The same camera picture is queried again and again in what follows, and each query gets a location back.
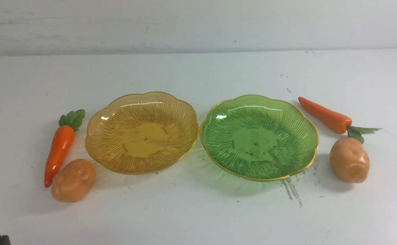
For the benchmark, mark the amber ribbed plastic plate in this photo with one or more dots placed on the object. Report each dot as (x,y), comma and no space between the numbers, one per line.
(141,133)

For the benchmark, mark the orange toy carrot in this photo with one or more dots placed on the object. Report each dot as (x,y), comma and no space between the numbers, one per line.
(337,122)
(62,141)

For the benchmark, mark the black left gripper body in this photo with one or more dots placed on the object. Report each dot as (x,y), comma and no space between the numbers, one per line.
(4,240)

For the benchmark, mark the green ribbed plastic plate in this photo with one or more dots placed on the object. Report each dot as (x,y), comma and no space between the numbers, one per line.
(258,138)

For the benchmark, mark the toy potato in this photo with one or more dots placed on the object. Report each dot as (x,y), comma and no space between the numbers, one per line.
(350,160)
(74,181)

